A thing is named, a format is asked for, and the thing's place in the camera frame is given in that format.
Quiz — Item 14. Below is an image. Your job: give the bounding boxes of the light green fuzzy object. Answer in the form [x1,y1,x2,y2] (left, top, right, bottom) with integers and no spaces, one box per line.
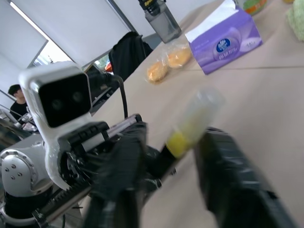
[285,0,304,43]

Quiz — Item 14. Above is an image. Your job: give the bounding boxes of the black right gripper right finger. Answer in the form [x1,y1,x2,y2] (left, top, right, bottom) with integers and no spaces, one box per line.
[194,127,301,228]

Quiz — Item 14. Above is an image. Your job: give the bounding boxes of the black chair with jacket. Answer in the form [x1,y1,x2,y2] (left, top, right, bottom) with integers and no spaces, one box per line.
[108,31,154,83]

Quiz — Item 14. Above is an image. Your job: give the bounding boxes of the orange and green container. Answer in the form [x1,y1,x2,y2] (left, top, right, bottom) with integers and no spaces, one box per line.
[234,0,268,16]

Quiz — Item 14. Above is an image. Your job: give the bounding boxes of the yellow capped clear bottle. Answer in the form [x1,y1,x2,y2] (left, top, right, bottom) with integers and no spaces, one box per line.
[144,86,225,190]

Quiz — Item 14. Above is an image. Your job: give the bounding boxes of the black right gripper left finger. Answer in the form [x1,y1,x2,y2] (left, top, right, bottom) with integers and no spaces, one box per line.
[82,122,148,228]

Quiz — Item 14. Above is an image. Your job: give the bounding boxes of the purple tissue box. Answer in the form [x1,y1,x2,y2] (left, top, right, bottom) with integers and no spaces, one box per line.
[184,0,263,76]

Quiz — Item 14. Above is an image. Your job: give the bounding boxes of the clear plastic bun bag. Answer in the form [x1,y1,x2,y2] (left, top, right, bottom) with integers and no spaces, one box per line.
[145,39,193,84]

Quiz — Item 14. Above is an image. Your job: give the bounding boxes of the person in black shirt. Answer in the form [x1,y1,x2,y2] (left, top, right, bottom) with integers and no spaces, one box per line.
[8,84,31,124]

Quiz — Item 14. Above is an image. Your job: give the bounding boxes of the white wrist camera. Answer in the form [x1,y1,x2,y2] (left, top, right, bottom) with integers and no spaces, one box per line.
[18,64,93,190]

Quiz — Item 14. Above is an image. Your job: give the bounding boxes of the grey water bottle black lid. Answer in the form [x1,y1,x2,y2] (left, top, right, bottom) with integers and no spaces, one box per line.
[138,0,182,44]

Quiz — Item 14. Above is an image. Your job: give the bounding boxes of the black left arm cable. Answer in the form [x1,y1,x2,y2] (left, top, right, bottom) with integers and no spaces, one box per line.
[88,71,129,119]

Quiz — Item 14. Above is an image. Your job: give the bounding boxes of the golden round bun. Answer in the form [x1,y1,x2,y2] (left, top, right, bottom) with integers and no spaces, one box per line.
[147,60,170,83]
[167,48,192,69]

